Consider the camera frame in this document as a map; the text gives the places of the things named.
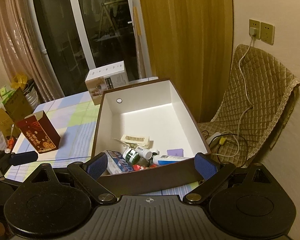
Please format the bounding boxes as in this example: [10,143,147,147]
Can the brown paper bag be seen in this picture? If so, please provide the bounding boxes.
[0,88,33,138]

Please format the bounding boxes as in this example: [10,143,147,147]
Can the checked tablecloth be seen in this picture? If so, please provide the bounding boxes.
[4,76,201,198]

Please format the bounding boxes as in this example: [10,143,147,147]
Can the beige wall socket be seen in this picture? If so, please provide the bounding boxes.
[260,22,275,45]

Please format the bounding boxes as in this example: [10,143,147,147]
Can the red snack packet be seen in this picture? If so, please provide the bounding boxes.
[132,164,157,171]

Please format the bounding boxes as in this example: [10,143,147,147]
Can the white product box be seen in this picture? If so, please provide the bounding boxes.
[85,61,129,105]

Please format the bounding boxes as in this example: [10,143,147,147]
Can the cream white hair claw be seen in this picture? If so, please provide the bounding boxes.
[120,134,150,148]

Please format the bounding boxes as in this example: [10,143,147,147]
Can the quilted olive chair cover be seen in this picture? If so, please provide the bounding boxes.
[198,44,300,167]

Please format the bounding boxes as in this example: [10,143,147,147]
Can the brown cardboard storage box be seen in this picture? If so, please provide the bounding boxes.
[92,79,210,197]

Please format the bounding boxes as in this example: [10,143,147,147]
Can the red gold gift box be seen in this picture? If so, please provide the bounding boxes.
[17,110,61,154]

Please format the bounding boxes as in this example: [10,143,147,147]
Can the orange brown curtain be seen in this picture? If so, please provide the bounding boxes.
[140,0,234,122]

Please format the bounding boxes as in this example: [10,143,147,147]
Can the small white bottle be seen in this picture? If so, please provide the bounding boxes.
[134,146,153,160]

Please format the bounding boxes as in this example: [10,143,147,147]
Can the white charger cable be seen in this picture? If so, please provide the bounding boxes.
[206,33,256,158]

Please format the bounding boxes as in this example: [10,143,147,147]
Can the purple cosmetic tube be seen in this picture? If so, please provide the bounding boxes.
[167,148,184,157]

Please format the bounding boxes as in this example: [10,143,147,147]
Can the dark green carded package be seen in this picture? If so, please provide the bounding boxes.
[122,147,141,165]

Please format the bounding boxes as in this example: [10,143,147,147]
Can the pinkish curtain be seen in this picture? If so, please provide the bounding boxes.
[0,0,64,102]

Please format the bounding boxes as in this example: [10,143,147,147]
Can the wall socket with plug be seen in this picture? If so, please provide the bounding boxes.
[249,19,261,40]

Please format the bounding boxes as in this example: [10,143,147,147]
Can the white barcode tube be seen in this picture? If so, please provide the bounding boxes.
[152,155,188,166]

